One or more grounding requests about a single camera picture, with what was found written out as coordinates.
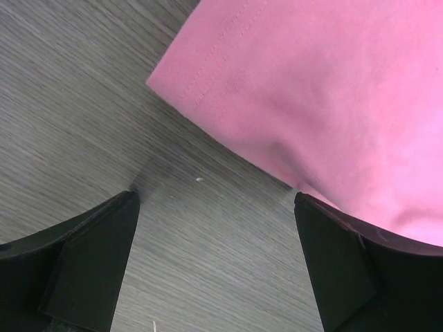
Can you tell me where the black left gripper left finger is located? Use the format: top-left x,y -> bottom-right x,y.
1,191 -> 140,331

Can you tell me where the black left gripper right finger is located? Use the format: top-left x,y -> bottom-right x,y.
294,192 -> 442,332

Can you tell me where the pink t shirt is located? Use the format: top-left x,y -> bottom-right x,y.
147,1 -> 442,246

